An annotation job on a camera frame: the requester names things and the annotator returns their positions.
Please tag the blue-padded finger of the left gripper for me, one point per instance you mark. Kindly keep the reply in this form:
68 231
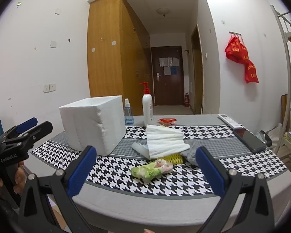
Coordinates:
17 130

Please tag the dark brown entrance door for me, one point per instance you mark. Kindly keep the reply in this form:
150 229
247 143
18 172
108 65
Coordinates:
168 90

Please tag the green tissue pack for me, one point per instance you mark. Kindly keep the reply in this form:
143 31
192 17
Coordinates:
152 170

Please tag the white towel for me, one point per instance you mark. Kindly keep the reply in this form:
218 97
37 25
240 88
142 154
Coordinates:
164 141

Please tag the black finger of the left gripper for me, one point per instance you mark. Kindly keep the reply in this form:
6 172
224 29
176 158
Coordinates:
26 141

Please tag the wooden side door frame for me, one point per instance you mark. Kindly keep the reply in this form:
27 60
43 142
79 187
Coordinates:
198 70

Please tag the papers on door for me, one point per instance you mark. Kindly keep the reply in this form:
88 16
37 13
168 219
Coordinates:
169 65

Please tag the white wall socket pair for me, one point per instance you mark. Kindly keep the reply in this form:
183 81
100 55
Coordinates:
47 88

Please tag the wooden wardrobe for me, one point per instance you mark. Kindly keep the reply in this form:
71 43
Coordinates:
118 52

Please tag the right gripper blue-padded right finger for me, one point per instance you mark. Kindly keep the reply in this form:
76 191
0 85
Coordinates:
256 213

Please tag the white remote control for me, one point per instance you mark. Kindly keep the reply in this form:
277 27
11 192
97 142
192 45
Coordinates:
229 121

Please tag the white wall switch plate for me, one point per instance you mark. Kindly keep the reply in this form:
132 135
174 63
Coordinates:
53 44

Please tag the red fire extinguisher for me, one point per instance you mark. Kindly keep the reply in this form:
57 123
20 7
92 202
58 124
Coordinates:
186 100

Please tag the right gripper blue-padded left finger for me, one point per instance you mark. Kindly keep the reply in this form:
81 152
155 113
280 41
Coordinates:
36 215

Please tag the white pump bottle red top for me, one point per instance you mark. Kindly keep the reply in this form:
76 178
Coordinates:
147 104

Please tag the white metal bunk bed frame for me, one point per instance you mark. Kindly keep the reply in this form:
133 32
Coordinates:
285 30

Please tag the red cloth bags on hook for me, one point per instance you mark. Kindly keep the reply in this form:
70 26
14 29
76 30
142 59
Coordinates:
236 51

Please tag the white styrofoam box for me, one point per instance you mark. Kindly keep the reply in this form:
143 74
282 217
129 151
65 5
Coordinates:
98 122

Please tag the black smartphone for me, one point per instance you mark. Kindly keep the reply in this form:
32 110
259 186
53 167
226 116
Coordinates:
249 140

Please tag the grey fuzzy cloth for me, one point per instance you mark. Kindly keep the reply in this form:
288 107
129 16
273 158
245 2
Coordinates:
190 154

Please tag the ceiling lamp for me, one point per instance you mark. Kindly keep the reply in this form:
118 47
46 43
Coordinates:
163 11

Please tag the small blue spray bottle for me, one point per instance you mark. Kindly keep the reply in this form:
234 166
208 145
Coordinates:
129 119

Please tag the red snack packet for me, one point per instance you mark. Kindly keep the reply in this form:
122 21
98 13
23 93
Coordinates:
167 121

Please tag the yellow foam fruit net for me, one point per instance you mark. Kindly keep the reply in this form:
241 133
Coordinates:
175 159

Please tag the black clip clear container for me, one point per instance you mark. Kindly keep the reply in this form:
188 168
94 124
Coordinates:
264 137

